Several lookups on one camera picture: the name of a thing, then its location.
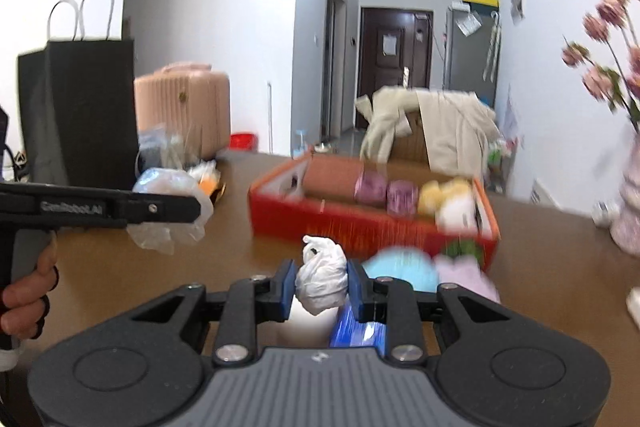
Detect pink speckled vase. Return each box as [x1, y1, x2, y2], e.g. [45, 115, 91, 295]
[610, 152, 640, 253]

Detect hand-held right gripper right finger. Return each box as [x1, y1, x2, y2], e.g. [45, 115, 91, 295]
[346, 258, 511, 365]

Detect black paper shopping bag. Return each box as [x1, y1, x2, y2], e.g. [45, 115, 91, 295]
[17, 0, 141, 192]

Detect white pole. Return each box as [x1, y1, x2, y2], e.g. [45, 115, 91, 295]
[265, 81, 273, 152]

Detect blue packet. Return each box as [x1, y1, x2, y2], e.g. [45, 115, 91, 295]
[330, 307, 386, 348]

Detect white cloth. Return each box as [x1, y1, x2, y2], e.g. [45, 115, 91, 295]
[287, 297, 341, 349]

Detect person's left hand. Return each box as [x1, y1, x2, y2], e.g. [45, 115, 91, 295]
[0, 246, 60, 340]

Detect grey interior door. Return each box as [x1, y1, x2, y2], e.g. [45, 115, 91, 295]
[326, 0, 347, 138]

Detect beige coat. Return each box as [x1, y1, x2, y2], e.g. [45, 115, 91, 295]
[354, 86, 498, 172]

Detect white plastic bag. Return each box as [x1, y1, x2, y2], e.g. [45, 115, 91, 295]
[295, 235, 349, 315]

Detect red cardboard box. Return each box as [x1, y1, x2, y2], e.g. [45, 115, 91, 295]
[248, 147, 501, 273]

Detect folded white umbrella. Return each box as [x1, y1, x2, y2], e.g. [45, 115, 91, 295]
[484, 12, 502, 82]

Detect dark brown entrance door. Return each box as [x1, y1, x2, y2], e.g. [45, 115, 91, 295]
[360, 7, 432, 90]

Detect orange strap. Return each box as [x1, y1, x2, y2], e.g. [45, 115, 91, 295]
[197, 172, 226, 204]

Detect paper sheet on refrigerator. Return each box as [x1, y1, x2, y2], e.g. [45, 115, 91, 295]
[456, 13, 482, 36]

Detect clear plastic bag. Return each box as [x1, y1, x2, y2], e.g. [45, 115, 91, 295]
[126, 167, 216, 255]

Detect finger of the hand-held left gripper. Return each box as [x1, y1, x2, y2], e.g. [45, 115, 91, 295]
[120, 193, 202, 227]

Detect dried pink roses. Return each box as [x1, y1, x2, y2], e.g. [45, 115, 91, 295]
[560, 0, 640, 132]

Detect brown cardboard box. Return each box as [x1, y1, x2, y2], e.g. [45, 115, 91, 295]
[390, 107, 433, 168]

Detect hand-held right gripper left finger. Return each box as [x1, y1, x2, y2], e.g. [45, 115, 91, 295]
[131, 258, 297, 365]

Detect yellow and white plush toy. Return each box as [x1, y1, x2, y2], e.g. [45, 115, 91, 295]
[417, 177, 478, 235]

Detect cyan plush toy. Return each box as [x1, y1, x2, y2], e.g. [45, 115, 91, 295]
[361, 247, 441, 293]

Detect grey refrigerator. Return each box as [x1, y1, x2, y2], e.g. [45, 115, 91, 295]
[446, 4, 501, 108]

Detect pink hard-shell suitcase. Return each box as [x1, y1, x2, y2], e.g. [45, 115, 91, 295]
[134, 62, 232, 160]

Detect purple satin scrunchie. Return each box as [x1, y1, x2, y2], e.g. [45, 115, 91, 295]
[387, 179, 420, 218]
[355, 172, 389, 208]

